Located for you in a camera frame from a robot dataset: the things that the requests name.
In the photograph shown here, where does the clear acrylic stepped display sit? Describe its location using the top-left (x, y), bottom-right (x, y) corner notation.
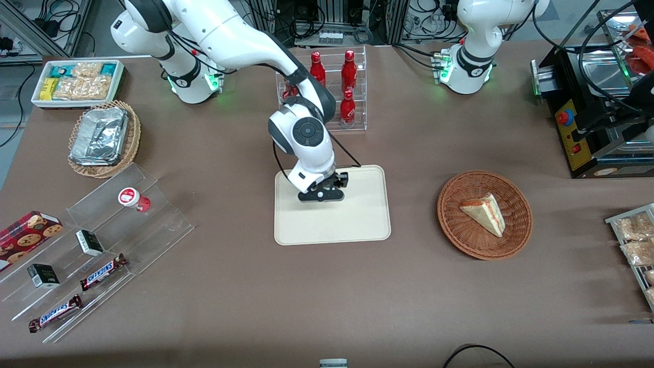
top-left (0, 163), bottom-right (195, 344)

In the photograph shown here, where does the black food warmer cabinet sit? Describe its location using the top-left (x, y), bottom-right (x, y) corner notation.
top-left (530, 9), bottom-right (654, 179)

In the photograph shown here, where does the black looped cable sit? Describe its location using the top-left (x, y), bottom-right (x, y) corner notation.
top-left (441, 343), bottom-right (517, 368)

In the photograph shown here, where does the round brown wicker basket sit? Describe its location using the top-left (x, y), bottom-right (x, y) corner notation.
top-left (437, 170), bottom-right (533, 261)

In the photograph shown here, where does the oval wicker basket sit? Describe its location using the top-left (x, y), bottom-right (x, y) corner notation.
top-left (67, 100), bottom-right (142, 179)

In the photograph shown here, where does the wrapped triangle sandwich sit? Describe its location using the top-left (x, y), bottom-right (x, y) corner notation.
top-left (459, 193), bottom-right (506, 238)

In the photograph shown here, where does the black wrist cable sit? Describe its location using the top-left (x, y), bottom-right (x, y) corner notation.
top-left (327, 132), bottom-right (363, 169)

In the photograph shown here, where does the clear acrylic bottle rack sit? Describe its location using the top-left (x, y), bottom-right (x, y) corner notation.
top-left (276, 45), bottom-right (367, 132)

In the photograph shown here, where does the grey wire rack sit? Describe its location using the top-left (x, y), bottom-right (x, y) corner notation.
top-left (605, 203), bottom-right (654, 312)

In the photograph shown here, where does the yellow snack box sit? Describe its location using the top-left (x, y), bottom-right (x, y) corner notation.
top-left (39, 78), bottom-right (60, 102)

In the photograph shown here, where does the beige plastic tray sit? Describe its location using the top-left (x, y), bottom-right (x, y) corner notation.
top-left (274, 165), bottom-right (391, 246)

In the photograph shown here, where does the red white gum bottle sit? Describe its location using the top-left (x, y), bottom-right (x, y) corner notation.
top-left (118, 187), bottom-right (152, 213)

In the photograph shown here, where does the clear bag of puffed snacks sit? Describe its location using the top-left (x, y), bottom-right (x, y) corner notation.
top-left (71, 62), bottom-right (103, 79)
top-left (53, 75), bottom-right (112, 101)

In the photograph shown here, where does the red cookie box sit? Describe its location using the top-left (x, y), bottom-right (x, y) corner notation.
top-left (0, 210), bottom-right (65, 272)

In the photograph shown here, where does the white plastic snack bin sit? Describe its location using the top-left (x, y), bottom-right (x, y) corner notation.
top-left (31, 59), bottom-right (126, 109)

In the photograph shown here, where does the aluminium frame profile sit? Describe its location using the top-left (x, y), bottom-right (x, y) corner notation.
top-left (0, 0), bottom-right (94, 64)

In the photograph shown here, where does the stack of foil trays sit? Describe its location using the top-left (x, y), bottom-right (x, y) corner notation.
top-left (69, 106), bottom-right (130, 167)

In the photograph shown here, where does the dark green gum box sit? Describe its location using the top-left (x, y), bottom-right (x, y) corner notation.
top-left (75, 229), bottom-right (105, 257)
top-left (27, 263), bottom-right (61, 289)

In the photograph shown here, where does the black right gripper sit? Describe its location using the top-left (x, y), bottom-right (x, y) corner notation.
top-left (298, 172), bottom-right (349, 203)

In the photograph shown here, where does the Snickers chocolate bar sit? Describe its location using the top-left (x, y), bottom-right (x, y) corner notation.
top-left (28, 294), bottom-right (84, 334)
top-left (79, 253), bottom-right (129, 292)

